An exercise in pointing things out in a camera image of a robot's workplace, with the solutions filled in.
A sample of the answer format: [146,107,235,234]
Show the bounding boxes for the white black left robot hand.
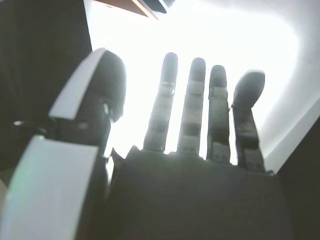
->
[0,47,296,240]

